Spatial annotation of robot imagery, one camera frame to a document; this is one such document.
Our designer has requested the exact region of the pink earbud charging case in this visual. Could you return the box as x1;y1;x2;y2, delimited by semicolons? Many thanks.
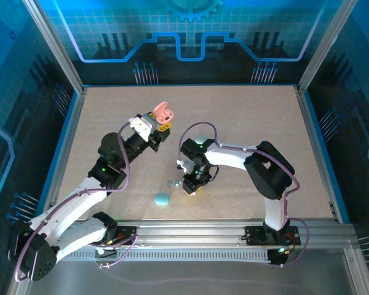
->
152;100;177;124

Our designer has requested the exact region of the blue earbud charging case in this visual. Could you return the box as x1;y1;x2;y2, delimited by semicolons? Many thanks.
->
154;192;171;207

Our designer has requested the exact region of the blue table edge trim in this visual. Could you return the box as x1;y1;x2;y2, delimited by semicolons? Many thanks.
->
303;90;351;224
36;90;81;210

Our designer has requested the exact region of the grey metal shelf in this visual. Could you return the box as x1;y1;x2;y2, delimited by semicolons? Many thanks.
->
6;245;369;295

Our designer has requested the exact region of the blue circuit print back panel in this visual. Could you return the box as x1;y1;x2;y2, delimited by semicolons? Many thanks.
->
36;0;347;86

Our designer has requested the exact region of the small black controller module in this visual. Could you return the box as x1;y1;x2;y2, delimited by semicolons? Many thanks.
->
93;245;117;261
267;247;292;267

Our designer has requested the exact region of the blue printed side panel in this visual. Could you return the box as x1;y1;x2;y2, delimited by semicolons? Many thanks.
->
304;0;369;277
0;0;81;295

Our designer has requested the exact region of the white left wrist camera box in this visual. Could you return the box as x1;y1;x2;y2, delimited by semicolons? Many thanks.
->
128;112;157;143

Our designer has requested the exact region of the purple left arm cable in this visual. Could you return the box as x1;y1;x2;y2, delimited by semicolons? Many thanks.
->
14;121;140;283

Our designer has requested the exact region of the aluminium arm base rail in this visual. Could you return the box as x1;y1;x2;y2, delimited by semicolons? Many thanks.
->
70;218;357;248

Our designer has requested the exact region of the aluminium table side rail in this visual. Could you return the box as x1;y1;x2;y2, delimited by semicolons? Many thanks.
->
47;87;87;207
295;85;342;222

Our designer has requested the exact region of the slotted grey cable duct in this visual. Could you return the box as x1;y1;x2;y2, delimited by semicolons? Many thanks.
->
61;248;284;264

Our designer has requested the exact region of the aluminium frame post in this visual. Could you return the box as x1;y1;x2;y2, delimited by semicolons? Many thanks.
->
22;0;87;95
296;0;359;95

